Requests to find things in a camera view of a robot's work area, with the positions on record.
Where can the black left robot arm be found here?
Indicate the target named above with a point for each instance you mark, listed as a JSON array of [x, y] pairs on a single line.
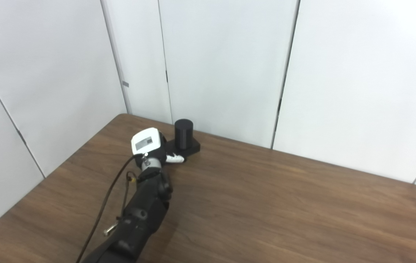
[[142, 219]]

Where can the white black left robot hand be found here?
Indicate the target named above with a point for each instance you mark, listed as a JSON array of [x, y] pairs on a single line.
[[145, 142]]

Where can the black peg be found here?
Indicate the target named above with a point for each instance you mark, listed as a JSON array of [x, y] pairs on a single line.
[[184, 135]]

